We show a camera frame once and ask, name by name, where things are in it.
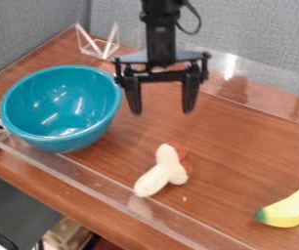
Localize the clear acrylic back barrier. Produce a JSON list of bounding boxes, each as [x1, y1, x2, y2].
[[75, 22, 299, 130]]

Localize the yellow toy banana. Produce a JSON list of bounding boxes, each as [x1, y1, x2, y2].
[[256, 189, 299, 228]]

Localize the clear acrylic front barrier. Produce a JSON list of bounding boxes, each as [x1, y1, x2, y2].
[[0, 113, 255, 250]]

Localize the wooden object below table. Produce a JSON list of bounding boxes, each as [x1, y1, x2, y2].
[[43, 218, 92, 250]]

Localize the blue ceramic bowl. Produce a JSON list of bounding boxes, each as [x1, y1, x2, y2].
[[0, 64, 123, 152]]

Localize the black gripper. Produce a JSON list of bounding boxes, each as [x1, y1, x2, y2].
[[114, 19, 211, 115]]

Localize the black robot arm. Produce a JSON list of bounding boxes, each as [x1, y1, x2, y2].
[[112, 0, 211, 115]]

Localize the clear acrylic barrier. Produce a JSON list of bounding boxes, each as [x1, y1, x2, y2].
[[75, 22, 299, 130], [0, 113, 255, 250]]

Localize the clear acrylic corner bracket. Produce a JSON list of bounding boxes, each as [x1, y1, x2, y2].
[[75, 23, 120, 60]]

